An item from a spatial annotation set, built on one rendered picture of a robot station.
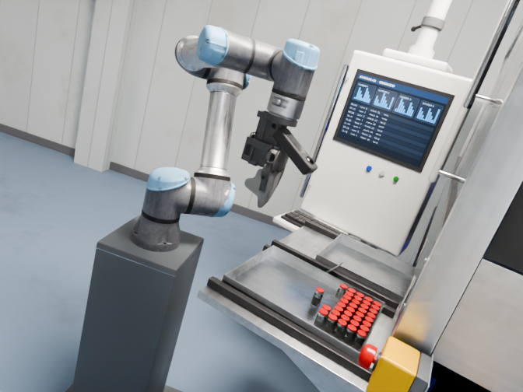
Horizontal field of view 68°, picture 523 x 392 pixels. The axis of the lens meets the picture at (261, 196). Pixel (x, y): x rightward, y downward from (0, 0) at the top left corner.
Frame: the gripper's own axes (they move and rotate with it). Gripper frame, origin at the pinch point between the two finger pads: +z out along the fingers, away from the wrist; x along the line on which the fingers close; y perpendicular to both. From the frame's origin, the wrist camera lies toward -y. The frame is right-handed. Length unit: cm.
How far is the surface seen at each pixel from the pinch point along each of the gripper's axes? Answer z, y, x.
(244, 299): 19.5, -5.8, 8.1
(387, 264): 21, -28, -54
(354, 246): 20, -16, -54
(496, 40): -50, -30, -33
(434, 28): -60, -7, -95
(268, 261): 21.3, -0.1, -16.1
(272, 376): 110, 0, -78
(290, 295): 21.3, -11.8, -5.9
